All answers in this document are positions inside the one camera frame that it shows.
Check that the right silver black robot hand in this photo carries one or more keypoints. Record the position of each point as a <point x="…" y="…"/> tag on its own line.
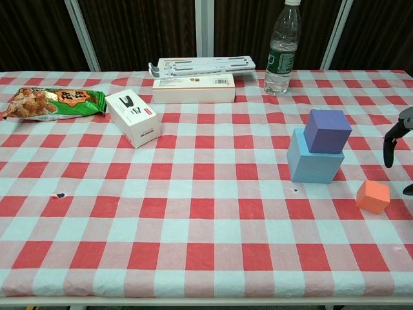
<point x="388" y="145"/>

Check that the small orange cube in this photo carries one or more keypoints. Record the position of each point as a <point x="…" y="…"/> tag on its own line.
<point x="373" y="197"/>

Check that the medium purple cube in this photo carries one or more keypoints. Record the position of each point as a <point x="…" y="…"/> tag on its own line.
<point x="327" y="132"/>

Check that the large light blue cube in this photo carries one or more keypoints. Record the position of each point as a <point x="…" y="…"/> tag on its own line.
<point x="314" y="168"/>

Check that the clear plastic water bottle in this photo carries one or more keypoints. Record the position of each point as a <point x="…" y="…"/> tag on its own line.
<point x="280" y="64"/>

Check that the white folding laptop stand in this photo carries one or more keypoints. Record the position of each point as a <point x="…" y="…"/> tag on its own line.
<point x="206" y="66"/>

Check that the flat white cardboard box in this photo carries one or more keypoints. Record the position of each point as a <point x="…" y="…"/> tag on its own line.
<point x="193" y="92"/>

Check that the red white checkered tablecloth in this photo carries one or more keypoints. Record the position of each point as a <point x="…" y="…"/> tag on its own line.
<point x="193" y="226"/>

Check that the small white stapler box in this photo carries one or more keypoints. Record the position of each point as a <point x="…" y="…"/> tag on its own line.
<point x="134" y="116"/>

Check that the green snack bag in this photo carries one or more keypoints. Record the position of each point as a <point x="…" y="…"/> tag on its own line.
<point x="55" y="103"/>

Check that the white partition post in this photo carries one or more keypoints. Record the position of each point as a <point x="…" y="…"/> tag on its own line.
<point x="82" y="35"/>
<point x="204" y="29"/>
<point x="337" y="32"/>

